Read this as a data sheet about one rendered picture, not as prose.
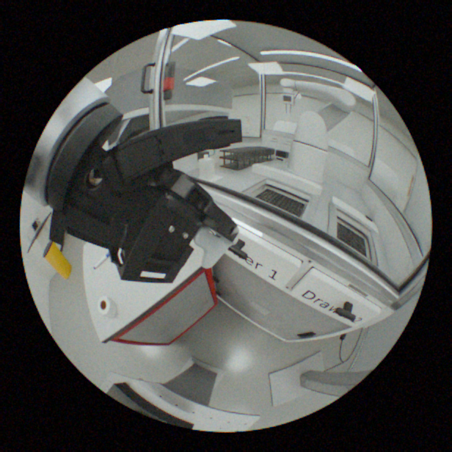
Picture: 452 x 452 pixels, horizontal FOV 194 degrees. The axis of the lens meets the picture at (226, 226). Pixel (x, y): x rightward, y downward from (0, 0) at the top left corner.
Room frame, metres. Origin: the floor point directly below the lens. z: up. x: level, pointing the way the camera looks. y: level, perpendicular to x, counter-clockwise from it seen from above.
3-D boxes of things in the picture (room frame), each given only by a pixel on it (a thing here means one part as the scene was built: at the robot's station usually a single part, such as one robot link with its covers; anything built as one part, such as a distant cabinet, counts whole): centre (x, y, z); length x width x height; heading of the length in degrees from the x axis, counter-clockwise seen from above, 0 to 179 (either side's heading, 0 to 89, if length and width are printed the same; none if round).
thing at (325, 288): (0.00, -0.28, 0.87); 0.29 x 0.02 x 0.11; 49
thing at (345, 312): (-0.02, -0.26, 0.91); 0.07 x 0.04 x 0.01; 49
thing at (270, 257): (0.21, -0.04, 0.87); 0.29 x 0.02 x 0.11; 49
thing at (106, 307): (-0.01, 0.40, 0.78); 0.07 x 0.07 x 0.04
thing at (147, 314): (0.25, 0.47, 0.38); 0.62 x 0.58 x 0.76; 49
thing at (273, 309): (0.54, -0.39, 0.40); 1.03 x 0.95 x 0.80; 49
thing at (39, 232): (0.09, 4.09, 0.61); 1.15 x 0.72 x 1.22; 45
